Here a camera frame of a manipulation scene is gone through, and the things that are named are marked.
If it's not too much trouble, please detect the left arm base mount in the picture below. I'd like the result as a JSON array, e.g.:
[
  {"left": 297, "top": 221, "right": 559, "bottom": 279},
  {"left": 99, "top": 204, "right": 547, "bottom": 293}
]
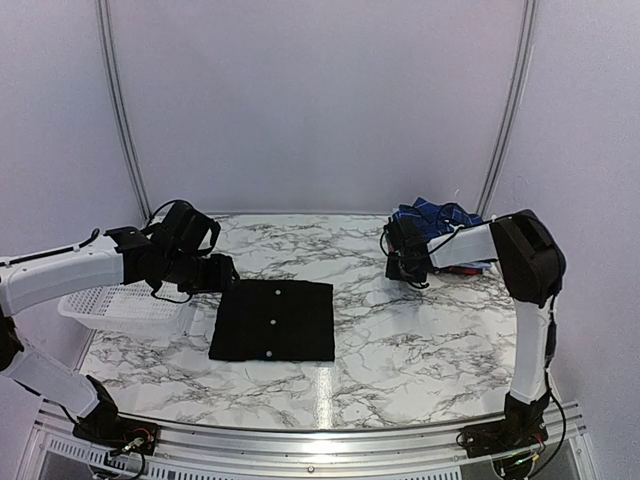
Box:
[{"left": 73, "top": 415, "right": 160, "bottom": 456}]

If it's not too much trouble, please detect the aluminium frame post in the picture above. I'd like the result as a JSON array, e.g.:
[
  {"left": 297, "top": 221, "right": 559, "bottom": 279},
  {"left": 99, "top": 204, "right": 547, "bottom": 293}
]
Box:
[
  {"left": 476, "top": 0, "right": 539, "bottom": 217},
  {"left": 95, "top": 0, "right": 151, "bottom": 220}
]

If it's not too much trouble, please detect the white plastic basket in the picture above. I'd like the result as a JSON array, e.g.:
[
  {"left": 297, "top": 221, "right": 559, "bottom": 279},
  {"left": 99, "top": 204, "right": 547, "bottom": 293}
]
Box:
[{"left": 58, "top": 282, "right": 195, "bottom": 337}]

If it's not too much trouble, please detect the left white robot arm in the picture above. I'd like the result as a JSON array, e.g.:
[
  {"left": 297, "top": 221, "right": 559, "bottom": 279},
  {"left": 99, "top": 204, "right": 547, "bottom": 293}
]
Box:
[{"left": 1, "top": 200, "right": 240, "bottom": 445}]

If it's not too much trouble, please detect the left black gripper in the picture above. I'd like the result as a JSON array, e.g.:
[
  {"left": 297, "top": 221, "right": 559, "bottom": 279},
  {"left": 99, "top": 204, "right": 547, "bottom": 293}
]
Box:
[{"left": 163, "top": 249, "right": 239, "bottom": 294}]

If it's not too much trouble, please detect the red plaid shirt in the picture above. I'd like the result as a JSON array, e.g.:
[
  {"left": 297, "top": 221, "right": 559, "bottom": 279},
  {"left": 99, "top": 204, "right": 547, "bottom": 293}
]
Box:
[{"left": 383, "top": 224, "right": 484, "bottom": 277}]

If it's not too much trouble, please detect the left aluminium frame post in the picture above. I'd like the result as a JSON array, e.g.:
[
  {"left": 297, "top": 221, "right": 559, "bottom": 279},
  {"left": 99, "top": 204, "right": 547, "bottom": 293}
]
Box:
[{"left": 95, "top": 0, "right": 151, "bottom": 220}]

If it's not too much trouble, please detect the blue plaid shirt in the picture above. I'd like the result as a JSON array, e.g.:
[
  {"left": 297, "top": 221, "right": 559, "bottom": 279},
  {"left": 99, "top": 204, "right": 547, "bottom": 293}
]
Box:
[{"left": 391, "top": 197, "right": 484, "bottom": 241}]

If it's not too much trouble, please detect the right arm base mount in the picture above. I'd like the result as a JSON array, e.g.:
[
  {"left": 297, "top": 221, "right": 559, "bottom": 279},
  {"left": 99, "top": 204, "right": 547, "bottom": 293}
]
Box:
[{"left": 456, "top": 419, "right": 548, "bottom": 458}]

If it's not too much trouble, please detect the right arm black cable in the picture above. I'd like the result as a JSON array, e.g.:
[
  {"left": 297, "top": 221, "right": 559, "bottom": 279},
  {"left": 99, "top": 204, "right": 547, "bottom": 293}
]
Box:
[{"left": 399, "top": 202, "right": 569, "bottom": 451}]

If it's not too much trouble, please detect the right aluminium frame post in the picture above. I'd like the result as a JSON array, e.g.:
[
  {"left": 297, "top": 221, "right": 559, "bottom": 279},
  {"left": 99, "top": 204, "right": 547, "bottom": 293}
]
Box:
[{"left": 476, "top": 0, "right": 539, "bottom": 217}]

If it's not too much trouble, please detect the black long sleeve shirt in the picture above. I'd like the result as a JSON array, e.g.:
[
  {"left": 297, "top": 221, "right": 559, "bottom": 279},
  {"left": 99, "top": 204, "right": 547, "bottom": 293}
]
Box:
[{"left": 208, "top": 280, "right": 335, "bottom": 362}]

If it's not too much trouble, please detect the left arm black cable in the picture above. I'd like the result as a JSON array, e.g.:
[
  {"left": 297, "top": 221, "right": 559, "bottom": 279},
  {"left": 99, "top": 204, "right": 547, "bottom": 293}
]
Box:
[{"left": 0, "top": 199, "right": 221, "bottom": 306}]

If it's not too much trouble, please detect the front aluminium rail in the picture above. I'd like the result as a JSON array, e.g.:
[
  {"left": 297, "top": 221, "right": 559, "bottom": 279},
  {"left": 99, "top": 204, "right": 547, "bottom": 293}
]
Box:
[{"left": 16, "top": 401, "right": 599, "bottom": 479}]

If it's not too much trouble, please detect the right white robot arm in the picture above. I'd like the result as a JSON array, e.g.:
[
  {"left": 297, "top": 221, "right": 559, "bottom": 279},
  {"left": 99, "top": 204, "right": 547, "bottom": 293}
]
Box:
[{"left": 380, "top": 210, "right": 566, "bottom": 448}]

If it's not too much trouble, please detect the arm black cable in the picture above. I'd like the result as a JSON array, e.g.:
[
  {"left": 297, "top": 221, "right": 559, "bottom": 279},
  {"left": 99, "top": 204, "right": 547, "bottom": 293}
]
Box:
[
  {"left": 399, "top": 202, "right": 569, "bottom": 451},
  {"left": 0, "top": 199, "right": 221, "bottom": 306}
]

